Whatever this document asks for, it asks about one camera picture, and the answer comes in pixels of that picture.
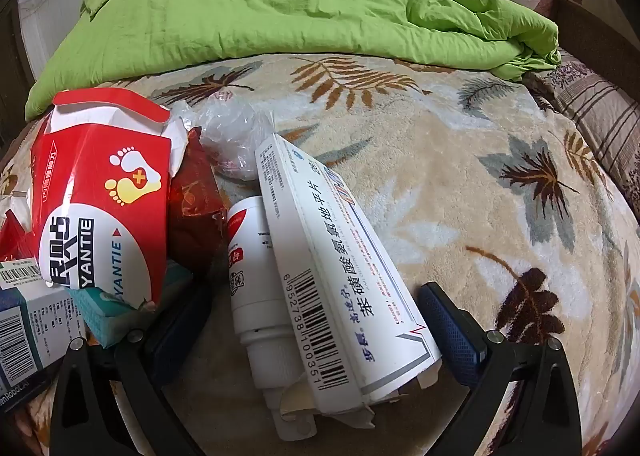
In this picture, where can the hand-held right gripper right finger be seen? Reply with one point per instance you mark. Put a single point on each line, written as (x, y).
(450, 336)

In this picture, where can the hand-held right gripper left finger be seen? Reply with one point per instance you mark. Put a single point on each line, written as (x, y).
(180, 331)

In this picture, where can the teal tissue packet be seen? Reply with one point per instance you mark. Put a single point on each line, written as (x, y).
(105, 316)

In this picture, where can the white plastic bottle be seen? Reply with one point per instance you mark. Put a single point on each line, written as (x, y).
(255, 296)

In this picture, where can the red foil packet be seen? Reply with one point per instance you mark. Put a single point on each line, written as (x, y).
(192, 206)

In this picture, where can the long white medicine box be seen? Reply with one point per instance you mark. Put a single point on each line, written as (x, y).
(330, 261)

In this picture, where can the clear plastic bag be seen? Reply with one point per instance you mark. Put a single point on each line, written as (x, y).
(230, 131)

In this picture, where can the white blue barcode box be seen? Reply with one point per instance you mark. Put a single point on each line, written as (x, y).
(30, 326)

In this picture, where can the red white cardboard box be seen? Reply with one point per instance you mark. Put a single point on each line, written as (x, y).
(100, 201)

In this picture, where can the leaf print fleece blanket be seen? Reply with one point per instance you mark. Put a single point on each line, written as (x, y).
(425, 176)

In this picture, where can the striped beige pillow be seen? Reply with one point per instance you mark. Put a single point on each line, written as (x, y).
(595, 106)

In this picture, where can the green quilt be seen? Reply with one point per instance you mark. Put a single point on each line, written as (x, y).
(275, 1)

